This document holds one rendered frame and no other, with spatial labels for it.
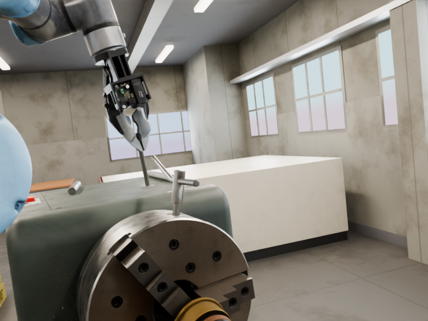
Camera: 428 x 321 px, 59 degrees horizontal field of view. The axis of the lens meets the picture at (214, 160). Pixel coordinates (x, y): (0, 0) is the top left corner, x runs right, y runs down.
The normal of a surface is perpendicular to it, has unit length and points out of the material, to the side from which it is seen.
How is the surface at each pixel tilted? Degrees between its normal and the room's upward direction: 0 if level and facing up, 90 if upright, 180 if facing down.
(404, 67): 90
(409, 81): 90
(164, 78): 90
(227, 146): 90
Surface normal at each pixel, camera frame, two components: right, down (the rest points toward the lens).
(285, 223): 0.31, 0.03
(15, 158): 0.81, -0.08
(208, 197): 0.31, -0.57
